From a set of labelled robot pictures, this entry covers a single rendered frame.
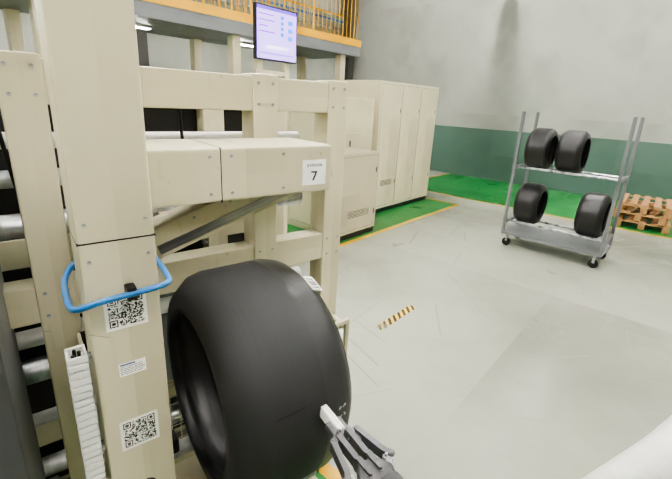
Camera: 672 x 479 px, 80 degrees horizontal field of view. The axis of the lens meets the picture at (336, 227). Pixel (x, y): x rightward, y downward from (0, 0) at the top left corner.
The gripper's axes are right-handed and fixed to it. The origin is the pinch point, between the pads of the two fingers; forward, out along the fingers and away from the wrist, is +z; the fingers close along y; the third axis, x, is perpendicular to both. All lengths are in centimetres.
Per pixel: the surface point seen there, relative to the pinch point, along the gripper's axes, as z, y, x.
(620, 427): -24, -237, 123
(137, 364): 25.8, 32.6, -9.2
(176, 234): 67, 12, -16
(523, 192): 218, -514, 76
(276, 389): 7.9, 9.9, -7.2
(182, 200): 56, 14, -32
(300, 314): 18.1, -1.4, -15.8
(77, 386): 27, 43, -8
